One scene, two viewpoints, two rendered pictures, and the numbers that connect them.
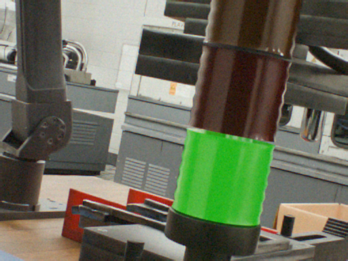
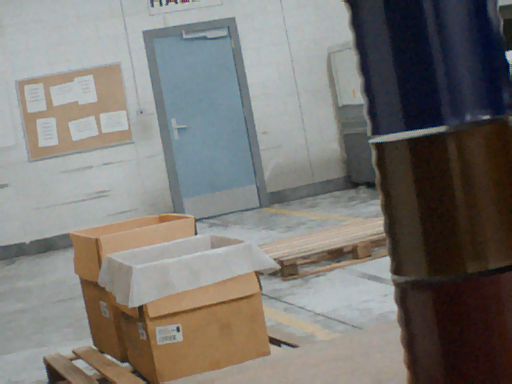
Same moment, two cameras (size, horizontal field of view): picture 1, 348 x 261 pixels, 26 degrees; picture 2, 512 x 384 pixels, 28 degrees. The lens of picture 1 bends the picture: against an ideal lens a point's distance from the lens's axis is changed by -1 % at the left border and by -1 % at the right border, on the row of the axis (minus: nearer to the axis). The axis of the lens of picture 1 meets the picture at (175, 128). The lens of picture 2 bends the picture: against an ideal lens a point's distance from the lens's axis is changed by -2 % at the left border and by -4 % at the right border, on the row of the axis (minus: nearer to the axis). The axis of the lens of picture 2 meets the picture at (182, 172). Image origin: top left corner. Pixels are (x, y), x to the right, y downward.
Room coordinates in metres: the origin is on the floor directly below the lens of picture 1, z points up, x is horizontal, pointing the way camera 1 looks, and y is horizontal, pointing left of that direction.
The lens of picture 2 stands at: (0.07, -0.12, 1.17)
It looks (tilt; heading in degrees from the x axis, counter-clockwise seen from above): 3 degrees down; 37
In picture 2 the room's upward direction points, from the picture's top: 10 degrees counter-clockwise
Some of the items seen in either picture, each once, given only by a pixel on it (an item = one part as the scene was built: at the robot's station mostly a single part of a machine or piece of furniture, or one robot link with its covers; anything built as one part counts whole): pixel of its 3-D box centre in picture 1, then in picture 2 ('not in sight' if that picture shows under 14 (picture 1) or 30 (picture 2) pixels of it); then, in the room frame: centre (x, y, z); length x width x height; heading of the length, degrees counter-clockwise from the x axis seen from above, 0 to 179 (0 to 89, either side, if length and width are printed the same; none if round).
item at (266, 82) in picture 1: (239, 94); (473, 329); (0.31, -0.02, 1.10); 0.04 x 0.04 x 0.03
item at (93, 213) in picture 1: (111, 218); not in sight; (0.63, 0.04, 0.98); 0.07 x 0.02 x 0.01; 55
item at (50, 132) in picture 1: (31, 135); not in sight; (0.97, 0.18, 1.00); 0.09 x 0.06 x 0.06; 31
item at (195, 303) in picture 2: not in sight; (189, 306); (3.38, 2.47, 0.40); 0.66 x 0.62 x 0.50; 52
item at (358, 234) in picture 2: not in sight; (333, 246); (6.46, 3.50, 0.07); 1.20 x 1.00 x 0.14; 143
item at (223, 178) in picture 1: (223, 175); not in sight; (0.31, -0.02, 1.07); 0.04 x 0.04 x 0.03
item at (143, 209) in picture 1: (163, 215); not in sight; (0.70, 0.00, 0.98); 0.07 x 0.02 x 0.01; 55
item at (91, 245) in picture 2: not in sight; (141, 284); (3.72, 2.99, 0.43); 0.57 x 0.53 x 0.58; 56
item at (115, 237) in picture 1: (209, 243); not in sight; (0.60, -0.04, 0.98); 0.20 x 0.10 x 0.01; 145
